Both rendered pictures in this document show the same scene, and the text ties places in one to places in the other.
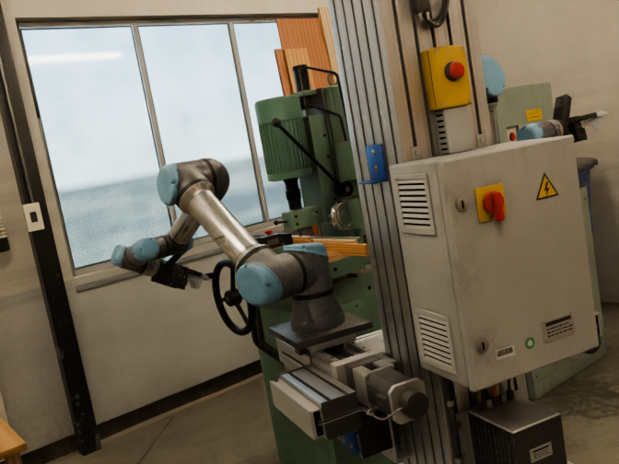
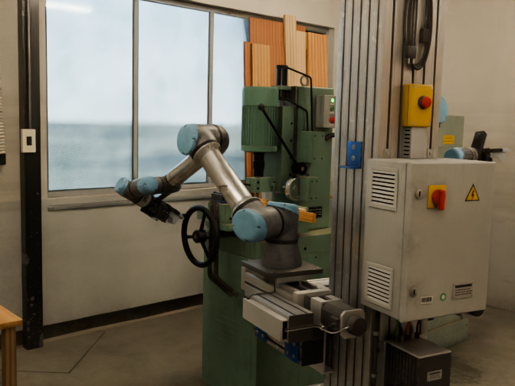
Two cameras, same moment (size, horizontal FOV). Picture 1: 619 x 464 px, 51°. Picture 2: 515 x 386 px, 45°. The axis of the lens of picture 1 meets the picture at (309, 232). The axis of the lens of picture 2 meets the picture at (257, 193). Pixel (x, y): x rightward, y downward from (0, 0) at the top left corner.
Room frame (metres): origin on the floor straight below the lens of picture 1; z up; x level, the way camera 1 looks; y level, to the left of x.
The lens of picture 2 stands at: (-0.44, 0.33, 1.33)
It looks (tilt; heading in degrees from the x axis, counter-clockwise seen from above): 6 degrees down; 354
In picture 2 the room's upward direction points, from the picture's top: 1 degrees clockwise
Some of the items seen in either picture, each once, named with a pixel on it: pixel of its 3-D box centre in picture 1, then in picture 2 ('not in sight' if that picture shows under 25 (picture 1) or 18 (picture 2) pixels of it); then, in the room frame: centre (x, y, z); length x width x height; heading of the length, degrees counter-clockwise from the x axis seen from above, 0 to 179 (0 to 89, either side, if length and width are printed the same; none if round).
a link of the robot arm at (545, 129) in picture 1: (535, 136); (457, 157); (2.00, -0.73, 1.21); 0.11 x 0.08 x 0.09; 126
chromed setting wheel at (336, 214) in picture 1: (343, 215); (294, 188); (2.52, -0.14, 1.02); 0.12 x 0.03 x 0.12; 124
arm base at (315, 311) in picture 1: (315, 307); (281, 250); (1.76, 0.02, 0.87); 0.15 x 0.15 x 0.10
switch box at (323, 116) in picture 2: not in sight; (327, 111); (2.62, -0.31, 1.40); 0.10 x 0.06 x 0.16; 124
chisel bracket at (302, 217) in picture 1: (302, 219); (261, 185); (2.56, 0.02, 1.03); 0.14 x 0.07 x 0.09; 124
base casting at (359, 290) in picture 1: (333, 279); (275, 238); (2.62, -0.06, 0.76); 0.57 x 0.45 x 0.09; 124
